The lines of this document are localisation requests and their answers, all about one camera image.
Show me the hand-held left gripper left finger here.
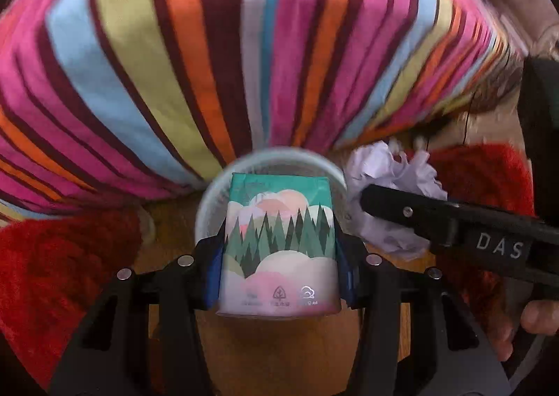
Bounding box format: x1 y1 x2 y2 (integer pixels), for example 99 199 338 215
48 231 225 396

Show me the beige embossed bed base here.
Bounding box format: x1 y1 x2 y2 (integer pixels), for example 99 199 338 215
467 0 559 148

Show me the red shaggy rug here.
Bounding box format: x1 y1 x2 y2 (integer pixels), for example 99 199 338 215
0 145 538 388

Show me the white paper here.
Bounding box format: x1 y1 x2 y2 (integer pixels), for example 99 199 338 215
345 140 448 259

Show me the person's right hand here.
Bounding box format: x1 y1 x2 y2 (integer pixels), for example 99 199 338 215
521 299 559 338

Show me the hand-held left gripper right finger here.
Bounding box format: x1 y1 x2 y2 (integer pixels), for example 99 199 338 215
334 228 511 396

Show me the white mesh wastebasket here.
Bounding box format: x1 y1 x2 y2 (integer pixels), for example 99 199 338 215
194 147 350 248

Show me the thin black cable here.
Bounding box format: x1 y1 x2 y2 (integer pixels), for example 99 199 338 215
463 93 474 146

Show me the green forest-print tissue pack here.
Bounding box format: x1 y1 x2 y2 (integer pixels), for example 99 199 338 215
215 173 343 318

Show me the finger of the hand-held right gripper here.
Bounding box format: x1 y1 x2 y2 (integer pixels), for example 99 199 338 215
360 184 459 252

